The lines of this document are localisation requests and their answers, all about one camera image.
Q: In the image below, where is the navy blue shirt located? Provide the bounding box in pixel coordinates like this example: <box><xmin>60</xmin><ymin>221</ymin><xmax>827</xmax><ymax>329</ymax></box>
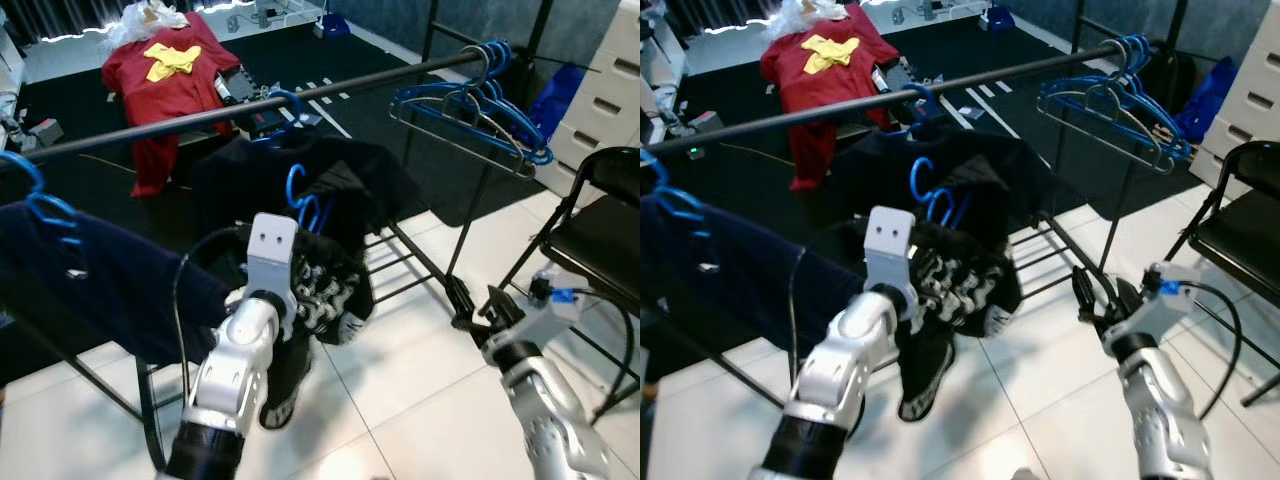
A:
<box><xmin>640</xmin><ymin>190</ymin><xmax>846</xmax><ymax>371</ymax></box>
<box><xmin>0</xmin><ymin>198</ymin><xmax>236</xmax><ymax>386</ymax></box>

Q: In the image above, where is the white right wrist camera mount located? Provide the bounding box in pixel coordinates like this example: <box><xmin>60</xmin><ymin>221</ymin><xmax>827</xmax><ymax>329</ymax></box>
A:
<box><xmin>1100</xmin><ymin>262</ymin><xmax>1191</xmax><ymax>351</ymax></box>
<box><xmin>480</xmin><ymin>265</ymin><xmax>576</xmax><ymax>366</ymax></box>

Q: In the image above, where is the black folding chair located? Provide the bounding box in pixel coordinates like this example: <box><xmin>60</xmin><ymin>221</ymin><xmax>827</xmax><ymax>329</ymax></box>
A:
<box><xmin>1165</xmin><ymin>140</ymin><xmax>1280</xmax><ymax>406</ymax></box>
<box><xmin>498</xmin><ymin>145</ymin><xmax>641</xmax><ymax>401</ymax></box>

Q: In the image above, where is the plain black shirt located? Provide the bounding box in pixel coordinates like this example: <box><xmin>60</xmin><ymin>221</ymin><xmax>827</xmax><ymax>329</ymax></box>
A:
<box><xmin>825</xmin><ymin>125</ymin><xmax>1061</xmax><ymax>251</ymax></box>
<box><xmin>190</xmin><ymin>132</ymin><xmax>426</xmax><ymax>261</ymax></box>

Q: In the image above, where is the black metal clothes rack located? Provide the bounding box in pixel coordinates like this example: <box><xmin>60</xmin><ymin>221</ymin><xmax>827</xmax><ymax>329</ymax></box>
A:
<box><xmin>0</xmin><ymin>0</ymin><xmax>641</xmax><ymax>471</ymax></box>
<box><xmin>640</xmin><ymin>0</ymin><xmax>1280</xmax><ymax>411</ymax></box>

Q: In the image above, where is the blue bag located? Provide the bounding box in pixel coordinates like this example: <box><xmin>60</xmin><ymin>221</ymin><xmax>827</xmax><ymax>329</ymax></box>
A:
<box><xmin>1172</xmin><ymin>55</ymin><xmax>1236</xmax><ymax>141</ymax></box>
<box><xmin>525</xmin><ymin>63</ymin><xmax>589</xmax><ymax>146</ymax></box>

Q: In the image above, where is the dark floor carpet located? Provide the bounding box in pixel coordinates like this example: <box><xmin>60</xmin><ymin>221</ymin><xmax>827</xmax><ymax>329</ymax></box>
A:
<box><xmin>640</xmin><ymin>0</ymin><xmax>1201</xmax><ymax>216</ymax></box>
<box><xmin>0</xmin><ymin>0</ymin><xmax>561</xmax><ymax>226</ymax></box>

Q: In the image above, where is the white drawer cabinet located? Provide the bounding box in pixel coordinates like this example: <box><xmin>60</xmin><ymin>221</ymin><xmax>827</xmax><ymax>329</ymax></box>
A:
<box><xmin>550</xmin><ymin>0</ymin><xmax>641</xmax><ymax>206</ymax></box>
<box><xmin>1195</xmin><ymin>0</ymin><xmax>1280</xmax><ymax>201</ymax></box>

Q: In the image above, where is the grey metal hanger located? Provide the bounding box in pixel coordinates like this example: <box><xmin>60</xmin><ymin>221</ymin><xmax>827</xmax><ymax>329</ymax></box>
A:
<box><xmin>388</xmin><ymin>95</ymin><xmax>541</xmax><ymax>181</ymax></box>
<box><xmin>1035</xmin><ymin>88</ymin><xmax>1181</xmax><ymax>173</ymax></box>

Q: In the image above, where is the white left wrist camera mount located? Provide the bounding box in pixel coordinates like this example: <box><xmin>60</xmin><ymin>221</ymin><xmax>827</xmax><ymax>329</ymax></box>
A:
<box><xmin>245</xmin><ymin>212</ymin><xmax>301</xmax><ymax>326</ymax></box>
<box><xmin>865</xmin><ymin>207</ymin><xmax>921</xmax><ymax>321</ymax></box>

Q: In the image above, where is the black shirt with white print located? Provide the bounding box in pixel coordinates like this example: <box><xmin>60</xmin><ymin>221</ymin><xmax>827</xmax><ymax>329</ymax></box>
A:
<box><xmin>895</xmin><ymin>155</ymin><xmax>1026</xmax><ymax>423</ymax></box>
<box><xmin>258</xmin><ymin>160</ymin><xmax>401</xmax><ymax>431</ymax></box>

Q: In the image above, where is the white crumpled wrap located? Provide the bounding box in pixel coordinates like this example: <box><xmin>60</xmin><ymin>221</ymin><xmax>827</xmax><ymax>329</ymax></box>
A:
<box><xmin>105</xmin><ymin>0</ymin><xmax>191</xmax><ymax>46</ymax></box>
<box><xmin>775</xmin><ymin>0</ymin><xmax>856</xmax><ymax>41</ymax></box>

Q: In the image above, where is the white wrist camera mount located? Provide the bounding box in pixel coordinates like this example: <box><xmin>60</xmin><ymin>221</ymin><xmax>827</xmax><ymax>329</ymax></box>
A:
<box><xmin>1100</xmin><ymin>262</ymin><xmax>1191</xmax><ymax>351</ymax></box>
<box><xmin>245</xmin><ymin>212</ymin><xmax>301</xmax><ymax>326</ymax></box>
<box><xmin>480</xmin><ymin>265</ymin><xmax>576</xmax><ymax>366</ymax></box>
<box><xmin>865</xmin><ymin>207</ymin><xmax>921</xmax><ymax>321</ymax></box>

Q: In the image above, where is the red shirt with yellow print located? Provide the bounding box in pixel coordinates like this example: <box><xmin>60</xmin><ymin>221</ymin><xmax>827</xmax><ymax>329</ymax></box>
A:
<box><xmin>760</xmin><ymin>5</ymin><xmax>896</xmax><ymax>193</ymax></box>
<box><xmin>100</xmin><ymin>10</ymin><xmax>241</xmax><ymax>199</ymax></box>

